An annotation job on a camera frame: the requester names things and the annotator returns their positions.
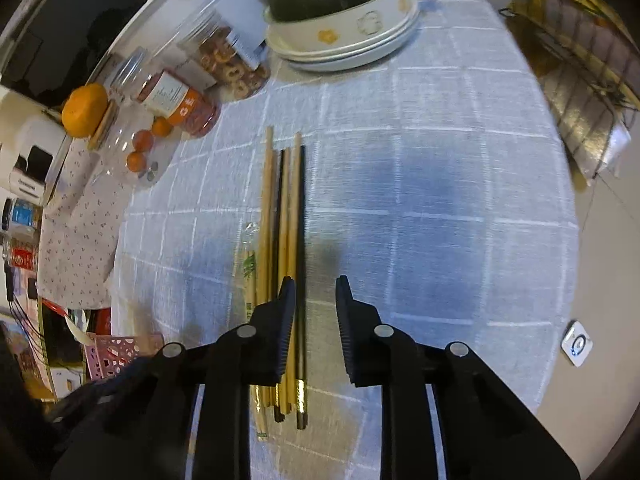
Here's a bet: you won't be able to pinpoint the black chopstick gold band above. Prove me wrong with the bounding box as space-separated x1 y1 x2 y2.
296 146 308 430

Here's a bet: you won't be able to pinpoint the disposable chopsticks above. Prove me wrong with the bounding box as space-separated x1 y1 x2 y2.
241 222 269 442

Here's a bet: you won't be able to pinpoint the light bamboo chopstick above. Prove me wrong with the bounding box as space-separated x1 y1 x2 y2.
252 124 277 411

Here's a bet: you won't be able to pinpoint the pink perforated utensil holder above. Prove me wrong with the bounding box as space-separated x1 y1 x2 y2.
84 333 164 380

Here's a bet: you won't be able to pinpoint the grey checked tablecloth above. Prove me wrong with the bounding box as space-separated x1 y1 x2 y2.
111 0 578 479

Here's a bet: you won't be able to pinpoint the floral side table cloth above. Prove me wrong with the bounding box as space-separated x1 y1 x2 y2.
37 140 131 310

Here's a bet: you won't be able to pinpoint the glass jar with kumquats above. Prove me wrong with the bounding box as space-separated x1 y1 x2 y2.
87 100 181 190

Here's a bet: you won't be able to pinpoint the red label glass jar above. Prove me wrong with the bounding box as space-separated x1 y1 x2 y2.
4 237 38 272

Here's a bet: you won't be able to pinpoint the red spice jar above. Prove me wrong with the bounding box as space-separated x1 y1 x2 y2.
111 48 220 138

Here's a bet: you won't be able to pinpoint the blue label glass jar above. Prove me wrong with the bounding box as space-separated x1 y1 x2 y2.
1 198 42 234

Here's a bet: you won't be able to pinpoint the stacked white plates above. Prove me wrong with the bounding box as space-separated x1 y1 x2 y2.
266 0 419 73

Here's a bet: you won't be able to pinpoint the large orange on jar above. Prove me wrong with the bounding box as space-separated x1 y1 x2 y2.
61 82 108 139

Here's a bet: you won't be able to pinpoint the white air fryer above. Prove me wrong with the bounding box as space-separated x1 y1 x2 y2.
1 87 70 206

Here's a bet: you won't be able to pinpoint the dried slices jar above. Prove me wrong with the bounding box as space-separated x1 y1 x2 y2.
178 11 270 100

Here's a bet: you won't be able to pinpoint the white electric cooking pot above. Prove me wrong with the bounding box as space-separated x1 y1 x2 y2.
86 0 281 91

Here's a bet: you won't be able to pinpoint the cream bowl green handle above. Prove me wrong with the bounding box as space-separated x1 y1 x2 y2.
266 0 418 58

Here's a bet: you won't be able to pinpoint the black wire storage rack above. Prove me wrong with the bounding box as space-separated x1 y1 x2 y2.
500 0 639 182

